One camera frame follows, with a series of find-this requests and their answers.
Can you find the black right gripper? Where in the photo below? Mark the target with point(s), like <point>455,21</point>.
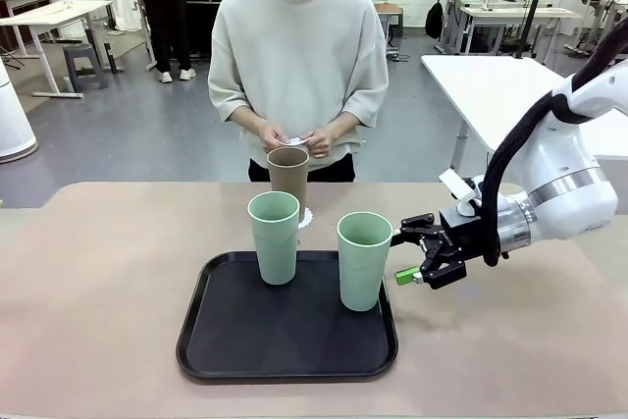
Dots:
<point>466,237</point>

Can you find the green tall cup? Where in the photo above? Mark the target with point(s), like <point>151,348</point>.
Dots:
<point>275,252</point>
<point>363,272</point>

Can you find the white paper doily coaster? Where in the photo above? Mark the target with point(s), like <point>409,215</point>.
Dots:
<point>307,218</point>
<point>297,141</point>

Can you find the brown tall cup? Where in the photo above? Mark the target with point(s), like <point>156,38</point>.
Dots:
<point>288,171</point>

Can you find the person's left forearm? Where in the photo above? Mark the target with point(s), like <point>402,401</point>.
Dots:
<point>343,122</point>

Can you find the person's right forearm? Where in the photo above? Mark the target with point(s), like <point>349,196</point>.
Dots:
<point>247,117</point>

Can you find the person's left hand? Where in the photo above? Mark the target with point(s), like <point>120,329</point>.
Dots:
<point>324,141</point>

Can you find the person's right hand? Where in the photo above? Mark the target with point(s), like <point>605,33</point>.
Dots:
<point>272,137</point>

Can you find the large white table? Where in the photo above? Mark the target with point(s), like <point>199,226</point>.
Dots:
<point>471,90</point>

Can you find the black plastic tray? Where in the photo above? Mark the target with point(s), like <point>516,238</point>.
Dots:
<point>284,340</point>

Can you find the black backpack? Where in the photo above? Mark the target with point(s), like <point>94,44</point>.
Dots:
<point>434,19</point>

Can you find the person in beige sweater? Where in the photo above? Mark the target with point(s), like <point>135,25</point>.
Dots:
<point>299,46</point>

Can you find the white workbench table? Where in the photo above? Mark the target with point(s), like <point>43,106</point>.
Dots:
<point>515,12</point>

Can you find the bystander in grey top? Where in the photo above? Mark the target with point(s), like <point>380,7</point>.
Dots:
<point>164,12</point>

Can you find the grey plastic stool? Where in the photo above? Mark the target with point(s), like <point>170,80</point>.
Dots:
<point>83,63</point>

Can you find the white cylinder wooden base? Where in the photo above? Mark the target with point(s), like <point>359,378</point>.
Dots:
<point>15,120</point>

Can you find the white desk with legs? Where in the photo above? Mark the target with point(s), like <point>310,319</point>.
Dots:
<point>54,14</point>

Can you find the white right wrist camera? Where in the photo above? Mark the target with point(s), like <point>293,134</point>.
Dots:
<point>458,188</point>

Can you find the black camera stand pole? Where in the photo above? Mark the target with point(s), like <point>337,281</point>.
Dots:
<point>532,7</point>

